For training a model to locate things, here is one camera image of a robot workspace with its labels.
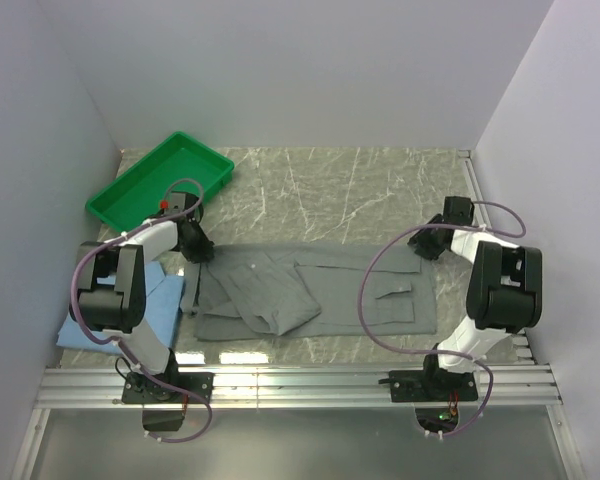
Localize grey long sleeve shirt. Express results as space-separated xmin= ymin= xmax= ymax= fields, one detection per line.
xmin=181 ymin=243 xmax=437 ymax=341

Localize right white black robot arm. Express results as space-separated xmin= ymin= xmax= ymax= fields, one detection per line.
xmin=409 ymin=215 xmax=543 ymax=400

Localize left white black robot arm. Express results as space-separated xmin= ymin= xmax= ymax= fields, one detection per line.
xmin=69 ymin=219 xmax=214 ymax=402

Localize folded light blue shirt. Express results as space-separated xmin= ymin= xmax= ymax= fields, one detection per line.
xmin=56 ymin=261 xmax=184 ymax=355

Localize green plastic tray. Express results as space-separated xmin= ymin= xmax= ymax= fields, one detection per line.
xmin=86 ymin=132 xmax=235 ymax=232

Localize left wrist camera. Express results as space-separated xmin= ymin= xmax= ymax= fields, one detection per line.
xmin=158 ymin=191 xmax=199 ymax=216

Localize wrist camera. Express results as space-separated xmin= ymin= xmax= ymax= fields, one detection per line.
xmin=442 ymin=196 xmax=475 ymax=226
xmin=158 ymin=191 xmax=199 ymax=216

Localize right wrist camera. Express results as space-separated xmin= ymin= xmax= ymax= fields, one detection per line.
xmin=442 ymin=196 xmax=475 ymax=226

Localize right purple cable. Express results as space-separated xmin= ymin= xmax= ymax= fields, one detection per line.
xmin=357 ymin=200 xmax=526 ymax=436

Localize purple cable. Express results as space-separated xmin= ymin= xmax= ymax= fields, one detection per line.
xmin=357 ymin=200 xmax=526 ymax=436
xmin=67 ymin=178 xmax=215 ymax=445

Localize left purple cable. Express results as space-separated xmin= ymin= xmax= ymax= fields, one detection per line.
xmin=67 ymin=178 xmax=215 ymax=445

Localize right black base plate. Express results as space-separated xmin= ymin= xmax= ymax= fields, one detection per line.
xmin=378 ymin=370 xmax=478 ymax=403

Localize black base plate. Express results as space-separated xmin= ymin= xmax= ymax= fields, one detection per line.
xmin=121 ymin=370 xmax=215 ymax=405
xmin=378 ymin=370 xmax=478 ymax=403

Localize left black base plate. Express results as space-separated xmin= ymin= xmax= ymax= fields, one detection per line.
xmin=121 ymin=370 xmax=215 ymax=405

